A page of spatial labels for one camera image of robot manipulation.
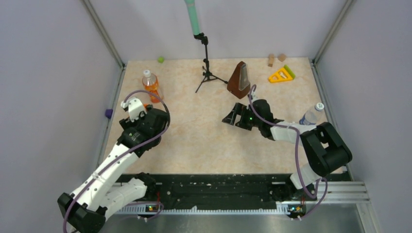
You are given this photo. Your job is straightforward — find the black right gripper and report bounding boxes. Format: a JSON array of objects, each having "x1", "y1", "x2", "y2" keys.
[{"x1": 223, "y1": 103, "x2": 262, "y2": 131}]

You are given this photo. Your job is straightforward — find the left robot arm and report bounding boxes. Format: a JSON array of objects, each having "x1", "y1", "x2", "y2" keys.
[{"x1": 57, "y1": 104, "x2": 171, "y2": 233}]

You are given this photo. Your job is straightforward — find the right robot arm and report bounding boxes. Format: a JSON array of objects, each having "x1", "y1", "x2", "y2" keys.
[{"x1": 222, "y1": 99, "x2": 353, "y2": 201}]

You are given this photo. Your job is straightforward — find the orange tea bottle far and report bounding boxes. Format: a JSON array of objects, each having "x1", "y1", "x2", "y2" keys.
[{"x1": 142, "y1": 69, "x2": 164, "y2": 99}]

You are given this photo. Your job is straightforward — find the blue label water bottle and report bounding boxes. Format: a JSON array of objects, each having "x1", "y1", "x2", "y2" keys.
[{"x1": 299, "y1": 102, "x2": 325, "y2": 125}]

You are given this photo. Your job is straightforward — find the brown wooden metronome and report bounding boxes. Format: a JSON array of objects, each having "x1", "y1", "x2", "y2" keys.
[{"x1": 227, "y1": 61, "x2": 251, "y2": 99}]

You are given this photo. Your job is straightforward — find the black mini tripod stand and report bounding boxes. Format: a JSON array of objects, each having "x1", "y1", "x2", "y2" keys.
[{"x1": 194, "y1": 33, "x2": 228, "y2": 93}]

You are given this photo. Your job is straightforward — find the yellow triangle toy block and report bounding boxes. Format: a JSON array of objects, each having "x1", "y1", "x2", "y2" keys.
[{"x1": 268, "y1": 67, "x2": 294, "y2": 83}]

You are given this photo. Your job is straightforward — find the green cube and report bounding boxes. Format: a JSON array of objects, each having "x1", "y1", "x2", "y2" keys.
[{"x1": 157, "y1": 56, "x2": 165, "y2": 63}]

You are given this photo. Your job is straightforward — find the wooden block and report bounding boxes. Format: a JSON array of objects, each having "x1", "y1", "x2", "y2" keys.
[
  {"x1": 268, "y1": 53, "x2": 275, "y2": 67},
  {"x1": 277, "y1": 53, "x2": 287, "y2": 62}
]

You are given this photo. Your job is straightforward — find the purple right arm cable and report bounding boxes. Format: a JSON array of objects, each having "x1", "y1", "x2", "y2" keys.
[{"x1": 248, "y1": 84, "x2": 329, "y2": 221}]

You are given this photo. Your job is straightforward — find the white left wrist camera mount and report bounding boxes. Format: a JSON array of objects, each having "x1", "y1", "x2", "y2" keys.
[{"x1": 120, "y1": 97, "x2": 147, "y2": 122}]

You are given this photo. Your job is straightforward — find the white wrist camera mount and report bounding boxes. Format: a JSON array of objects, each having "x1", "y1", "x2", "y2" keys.
[
  {"x1": 120, "y1": 97, "x2": 147, "y2": 122},
  {"x1": 249, "y1": 91, "x2": 258, "y2": 102}
]

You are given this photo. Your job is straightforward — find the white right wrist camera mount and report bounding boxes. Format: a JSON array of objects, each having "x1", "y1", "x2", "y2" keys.
[{"x1": 249, "y1": 91, "x2": 258, "y2": 102}]

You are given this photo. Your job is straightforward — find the purple wall knob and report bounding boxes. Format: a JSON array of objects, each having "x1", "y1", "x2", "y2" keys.
[{"x1": 104, "y1": 109, "x2": 113, "y2": 119}]

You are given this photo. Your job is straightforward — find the mint green cylinder handle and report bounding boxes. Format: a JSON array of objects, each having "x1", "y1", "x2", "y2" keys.
[{"x1": 184, "y1": 0, "x2": 201, "y2": 36}]

